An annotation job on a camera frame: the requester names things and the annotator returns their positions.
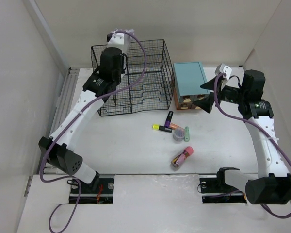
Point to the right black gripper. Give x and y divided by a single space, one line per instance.
206 103

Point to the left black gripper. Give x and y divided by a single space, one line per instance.
121 61

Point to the clear jar of pins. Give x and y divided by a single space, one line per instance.
179 134

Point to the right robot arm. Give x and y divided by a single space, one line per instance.
273 185

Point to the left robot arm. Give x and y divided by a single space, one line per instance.
59 148

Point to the teal drawer box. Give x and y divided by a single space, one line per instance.
188 77

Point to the green highlighter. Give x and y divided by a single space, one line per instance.
187 134

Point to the orange highlighter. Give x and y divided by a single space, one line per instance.
174 127

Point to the purple highlighter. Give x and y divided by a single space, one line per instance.
168 119

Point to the pink capped clear tube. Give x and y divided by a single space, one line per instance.
178 161

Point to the yellow highlighter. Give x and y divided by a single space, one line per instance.
161 128

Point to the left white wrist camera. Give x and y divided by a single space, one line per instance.
121 41

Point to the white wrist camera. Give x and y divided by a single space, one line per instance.
121 41
226 72

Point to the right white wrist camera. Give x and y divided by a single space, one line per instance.
226 72

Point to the black wire mesh organizer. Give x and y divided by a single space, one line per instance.
151 62

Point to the aluminium rail frame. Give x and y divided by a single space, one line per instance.
63 99

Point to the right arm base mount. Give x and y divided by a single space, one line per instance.
215 192

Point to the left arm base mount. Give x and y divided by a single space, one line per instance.
100 192

